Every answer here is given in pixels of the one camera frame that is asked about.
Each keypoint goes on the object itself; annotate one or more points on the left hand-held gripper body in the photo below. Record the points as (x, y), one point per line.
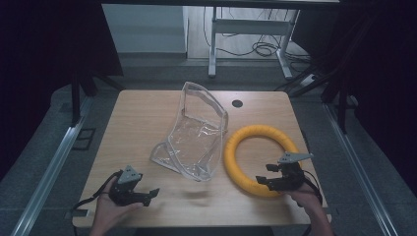
(126, 187)

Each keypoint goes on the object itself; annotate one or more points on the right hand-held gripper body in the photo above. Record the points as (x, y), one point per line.
(290, 177)

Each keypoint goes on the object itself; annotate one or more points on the clear plastic zipper bag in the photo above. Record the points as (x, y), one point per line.
(193, 147)

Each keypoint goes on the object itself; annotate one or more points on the person's right hand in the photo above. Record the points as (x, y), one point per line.
(305, 196)

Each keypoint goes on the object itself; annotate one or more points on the person's left hand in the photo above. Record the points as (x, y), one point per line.
(109, 211)

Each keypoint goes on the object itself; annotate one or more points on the black round table grommet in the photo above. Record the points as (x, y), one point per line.
(237, 103)

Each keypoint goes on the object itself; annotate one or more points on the black metal stand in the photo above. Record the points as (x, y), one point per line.
(76, 98)
(342, 105)

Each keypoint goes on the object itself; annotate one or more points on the white power strip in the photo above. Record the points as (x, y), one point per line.
(309, 79)

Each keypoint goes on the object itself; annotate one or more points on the dark curtain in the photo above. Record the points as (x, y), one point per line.
(387, 82)
(39, 65)

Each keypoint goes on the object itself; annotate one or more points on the aluminium floor rail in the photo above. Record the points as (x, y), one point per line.
(49, 170)
(357, 167)

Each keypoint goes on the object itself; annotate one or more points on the white metal desk frame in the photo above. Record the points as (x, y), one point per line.
(252, 27)

